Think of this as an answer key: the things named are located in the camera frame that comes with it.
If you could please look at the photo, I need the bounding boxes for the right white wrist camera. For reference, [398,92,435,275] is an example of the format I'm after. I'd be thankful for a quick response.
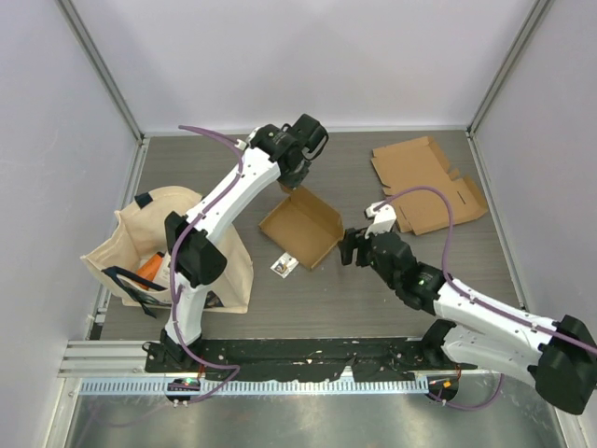
[365,202,396,238]

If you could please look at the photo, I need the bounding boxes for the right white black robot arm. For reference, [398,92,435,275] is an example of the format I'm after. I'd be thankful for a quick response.
[339,228,596,415]

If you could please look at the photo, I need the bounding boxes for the small white plastic packet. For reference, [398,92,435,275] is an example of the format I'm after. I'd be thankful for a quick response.
[271,253,299,278]

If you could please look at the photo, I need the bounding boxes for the orange item in bag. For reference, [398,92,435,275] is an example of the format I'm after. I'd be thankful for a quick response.
[136,252,164,287]

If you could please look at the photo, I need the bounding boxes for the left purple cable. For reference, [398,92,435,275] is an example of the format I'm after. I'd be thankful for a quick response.
[168,123,246,405]

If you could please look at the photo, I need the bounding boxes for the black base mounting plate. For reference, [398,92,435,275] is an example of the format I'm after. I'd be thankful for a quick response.
[142,338,458,383]

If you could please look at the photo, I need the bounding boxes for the beige canvas tote bag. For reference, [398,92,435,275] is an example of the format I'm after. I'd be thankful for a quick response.
[81,186,254,316]

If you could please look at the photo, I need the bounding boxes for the aluminium front rail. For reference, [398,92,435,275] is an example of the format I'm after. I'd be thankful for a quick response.
[59,335,568,377]

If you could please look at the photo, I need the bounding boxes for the white slotted cable duct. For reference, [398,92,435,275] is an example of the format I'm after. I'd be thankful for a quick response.
[79,375,429,397]

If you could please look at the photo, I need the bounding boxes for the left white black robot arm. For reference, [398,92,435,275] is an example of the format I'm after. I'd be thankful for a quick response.
[160,114,328,372]

